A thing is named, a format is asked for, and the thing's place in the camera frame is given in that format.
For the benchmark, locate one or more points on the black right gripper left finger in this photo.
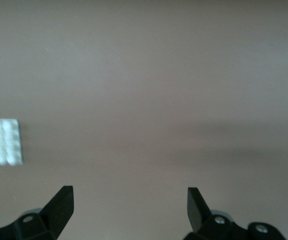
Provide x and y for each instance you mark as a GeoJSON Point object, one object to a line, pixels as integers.
{"type": "Point", "coordinates": [53, 215]}

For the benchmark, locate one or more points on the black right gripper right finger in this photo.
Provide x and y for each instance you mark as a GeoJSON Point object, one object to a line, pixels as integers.
{"type": "Point", "coordinates": [201, 217]}

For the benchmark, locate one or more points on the white studded base plate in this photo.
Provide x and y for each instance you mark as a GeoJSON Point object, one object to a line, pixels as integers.
{"type": "Point", "coordinates": [2, 142]}

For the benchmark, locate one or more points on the brown table cover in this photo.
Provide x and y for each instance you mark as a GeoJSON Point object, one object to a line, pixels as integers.
{"type": "Point", "coordinates": [158, 87]}

